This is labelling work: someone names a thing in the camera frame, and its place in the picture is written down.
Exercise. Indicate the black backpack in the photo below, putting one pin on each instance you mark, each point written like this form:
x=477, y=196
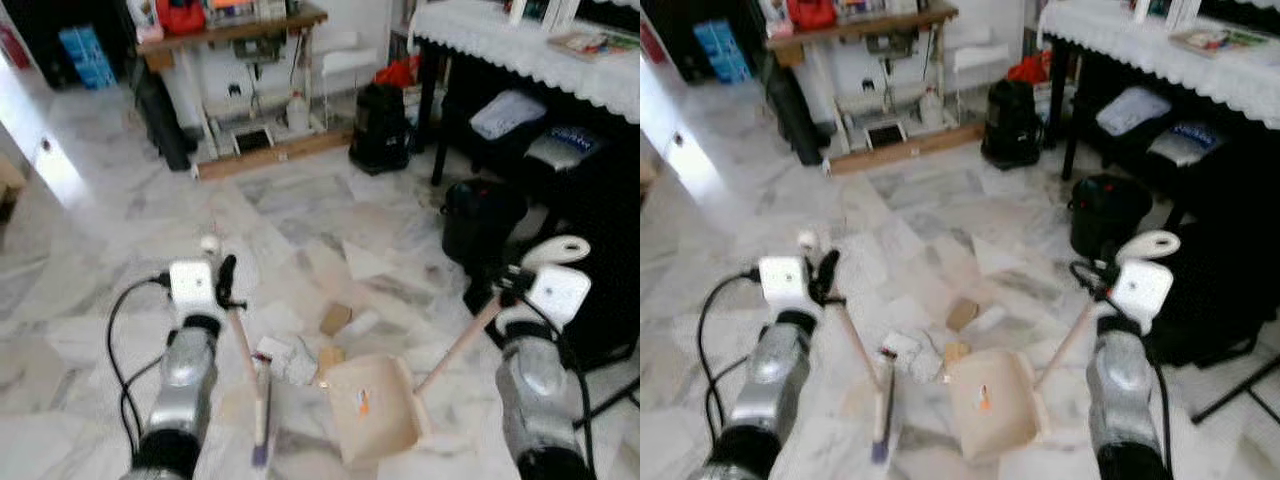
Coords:
x=1012, y=125
x=380, y=130

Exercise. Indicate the red handbag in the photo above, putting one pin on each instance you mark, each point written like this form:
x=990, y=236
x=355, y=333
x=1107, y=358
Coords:
x=180, y=15
x=810, y=12

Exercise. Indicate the white plastic bottle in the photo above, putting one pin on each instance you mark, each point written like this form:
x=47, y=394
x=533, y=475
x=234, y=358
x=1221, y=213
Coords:
x=297, y=112
x=930, y=105

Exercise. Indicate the colourful magazine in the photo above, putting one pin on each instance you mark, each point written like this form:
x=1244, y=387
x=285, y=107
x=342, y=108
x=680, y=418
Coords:
x=590, y=42
x=1220, y=40

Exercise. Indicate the black table frame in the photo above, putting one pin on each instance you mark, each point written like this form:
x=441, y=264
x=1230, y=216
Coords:
x=427, y=100
x=1055, y=100

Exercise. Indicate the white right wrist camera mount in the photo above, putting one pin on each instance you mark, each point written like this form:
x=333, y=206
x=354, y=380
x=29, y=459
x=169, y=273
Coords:
x=560, y=292
x=1143, y=288

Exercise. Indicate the white paper scrap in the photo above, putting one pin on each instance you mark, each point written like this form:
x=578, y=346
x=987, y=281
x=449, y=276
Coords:
x=992, y=318
x=364, y=322

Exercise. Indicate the wooden side table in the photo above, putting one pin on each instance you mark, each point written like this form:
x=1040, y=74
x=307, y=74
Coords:
x=860, y=22
x=230, y=25

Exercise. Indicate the small tan cardboard scrap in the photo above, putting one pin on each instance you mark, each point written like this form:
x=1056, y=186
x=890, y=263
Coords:
x=955, y=353
x=330, y=357

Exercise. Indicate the crumpled white paper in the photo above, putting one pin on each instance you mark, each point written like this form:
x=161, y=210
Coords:
x=295, y=362
x=925, y=358

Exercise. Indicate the white-framed tablet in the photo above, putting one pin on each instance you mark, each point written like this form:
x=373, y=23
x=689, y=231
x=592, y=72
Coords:
x=885, y=134
x=252, y=140

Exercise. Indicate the wooden plank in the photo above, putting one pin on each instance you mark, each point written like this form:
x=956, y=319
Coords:
x=270, y=157
x=905, y=150

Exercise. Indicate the black stand legs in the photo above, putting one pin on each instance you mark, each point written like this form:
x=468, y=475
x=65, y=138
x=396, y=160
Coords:
x=610, y=398
x=1235, y=393

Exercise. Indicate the black round canister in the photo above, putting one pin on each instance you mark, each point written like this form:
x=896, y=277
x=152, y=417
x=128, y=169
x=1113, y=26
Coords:
x=1110, y=215
x=483, y=220

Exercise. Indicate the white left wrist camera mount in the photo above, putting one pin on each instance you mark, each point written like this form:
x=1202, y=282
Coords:
x=783, y=280
x=192, y=285

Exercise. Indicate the white plastic bag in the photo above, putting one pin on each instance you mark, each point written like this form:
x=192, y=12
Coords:
x=1133, y=108
x=508, y=113

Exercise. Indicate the blue plastic crate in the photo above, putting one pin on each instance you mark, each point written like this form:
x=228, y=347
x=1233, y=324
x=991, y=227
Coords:
x=722, y=52
x=88, y=58

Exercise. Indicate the red plastic bag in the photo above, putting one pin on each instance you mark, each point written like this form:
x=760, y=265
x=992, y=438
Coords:
x=1030, y=68
x=400, y=72

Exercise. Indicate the white lace tablecloth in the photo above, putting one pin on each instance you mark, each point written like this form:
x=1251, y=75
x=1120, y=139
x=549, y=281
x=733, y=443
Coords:
x=520, y=50
x=1160, y=45

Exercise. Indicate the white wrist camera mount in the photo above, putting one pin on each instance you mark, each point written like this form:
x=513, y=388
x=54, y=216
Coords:
x=560, y=292
x=1143, y=288
x=192, y=285
x=783, y=280

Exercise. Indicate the white chair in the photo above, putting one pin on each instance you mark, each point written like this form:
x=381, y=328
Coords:
x=985, y=55
x=350, y=60

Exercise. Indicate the long black bag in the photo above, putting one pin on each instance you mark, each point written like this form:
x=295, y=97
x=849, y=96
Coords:
x=795, y=115
x=165, y=120

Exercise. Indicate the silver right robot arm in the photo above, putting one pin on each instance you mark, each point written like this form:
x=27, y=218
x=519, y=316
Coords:
x=1125, y=395
x=535, y=390

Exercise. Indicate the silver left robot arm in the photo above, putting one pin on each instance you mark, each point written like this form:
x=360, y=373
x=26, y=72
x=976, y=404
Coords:
x=775, y=385
x=185, y=380

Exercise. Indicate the grey bag with blue print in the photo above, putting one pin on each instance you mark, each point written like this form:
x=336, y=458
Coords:
x=1185, y=142
x=562, y=147

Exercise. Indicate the white packet with red edge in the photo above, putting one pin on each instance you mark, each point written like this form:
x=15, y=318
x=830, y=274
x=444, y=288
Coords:
x=897, y=346
x=267, y=350

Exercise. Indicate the brown cardboard scrap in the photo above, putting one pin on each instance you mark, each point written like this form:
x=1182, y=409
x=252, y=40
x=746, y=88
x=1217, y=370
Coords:
x=962, y=314
x=335, y=318

